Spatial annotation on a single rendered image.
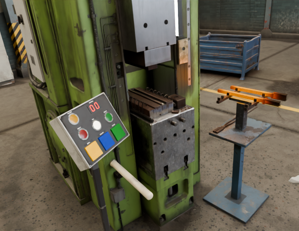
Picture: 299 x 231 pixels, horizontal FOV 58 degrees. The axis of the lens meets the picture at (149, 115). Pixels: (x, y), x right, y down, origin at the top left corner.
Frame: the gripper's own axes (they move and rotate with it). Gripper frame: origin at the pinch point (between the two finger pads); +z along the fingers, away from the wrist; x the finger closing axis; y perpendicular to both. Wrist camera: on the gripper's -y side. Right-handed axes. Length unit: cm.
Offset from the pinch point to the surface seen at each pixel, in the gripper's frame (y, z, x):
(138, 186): -14, 84, -41
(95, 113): -58, 70, -16
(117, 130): -44, 72, -18
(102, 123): -52, 70, -19
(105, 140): -48, 66, -26
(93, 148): -52, 60, -31
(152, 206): 19, 128, -56
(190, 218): 52, 127, -52
